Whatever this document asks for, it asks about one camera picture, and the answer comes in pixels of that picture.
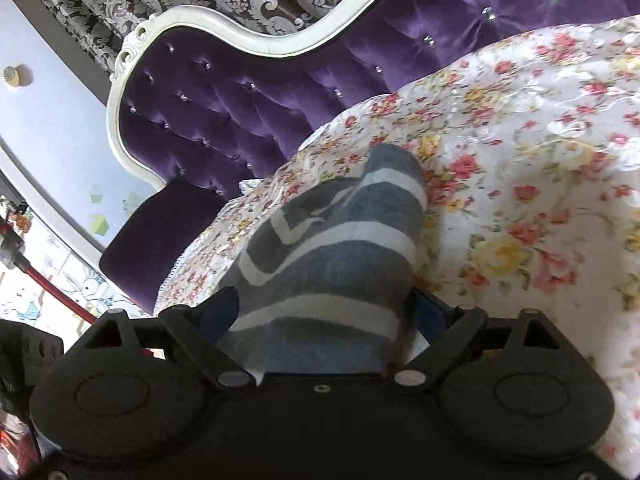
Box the red stick vacuum cleaner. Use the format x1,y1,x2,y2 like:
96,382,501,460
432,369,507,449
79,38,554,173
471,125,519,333
0,200,98,323

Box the cartoon animal wall decal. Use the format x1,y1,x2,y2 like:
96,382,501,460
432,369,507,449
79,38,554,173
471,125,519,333
0,217,151,322

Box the grey white striped sock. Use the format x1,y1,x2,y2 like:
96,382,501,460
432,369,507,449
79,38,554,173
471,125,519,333
215,142,431,376

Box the green wall sticker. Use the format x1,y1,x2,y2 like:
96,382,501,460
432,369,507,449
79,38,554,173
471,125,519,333
87,182,143,237

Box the floral bedsheet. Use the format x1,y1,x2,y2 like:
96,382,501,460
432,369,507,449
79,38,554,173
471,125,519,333
152,15,640,476

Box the purple velvet bed rail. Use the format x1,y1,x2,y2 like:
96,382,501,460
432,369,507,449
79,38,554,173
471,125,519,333
99,179,243,315

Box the purple tufted headboard white frame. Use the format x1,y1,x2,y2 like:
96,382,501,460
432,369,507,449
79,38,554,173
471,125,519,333
106,0,640,196

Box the small round yellow wall fixture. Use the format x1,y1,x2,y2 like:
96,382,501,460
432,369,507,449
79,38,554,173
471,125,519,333
1,64,27,90

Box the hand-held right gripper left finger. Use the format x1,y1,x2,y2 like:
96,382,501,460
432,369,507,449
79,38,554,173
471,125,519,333
75,286,251,391

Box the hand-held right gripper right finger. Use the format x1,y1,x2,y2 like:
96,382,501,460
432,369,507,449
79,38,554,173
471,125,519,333
392,287,568,390

